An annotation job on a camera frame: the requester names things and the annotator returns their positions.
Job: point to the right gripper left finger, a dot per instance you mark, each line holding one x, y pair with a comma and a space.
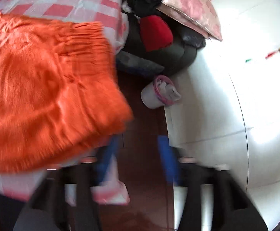
64, 199

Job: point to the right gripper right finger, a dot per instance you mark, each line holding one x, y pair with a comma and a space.
232, 208

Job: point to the orange fleece pants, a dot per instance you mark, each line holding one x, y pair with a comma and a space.
59, 95

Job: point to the white wardrobe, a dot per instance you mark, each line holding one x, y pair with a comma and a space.
229, 112

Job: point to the white trash bin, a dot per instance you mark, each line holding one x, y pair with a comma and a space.
160, 92

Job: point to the red cushion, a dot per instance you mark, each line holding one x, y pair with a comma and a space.
155, 33

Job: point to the pink checkered plastic sheet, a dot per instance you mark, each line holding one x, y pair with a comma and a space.
115, 27

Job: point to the pink satin cushion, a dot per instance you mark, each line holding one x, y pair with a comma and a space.
198, 15

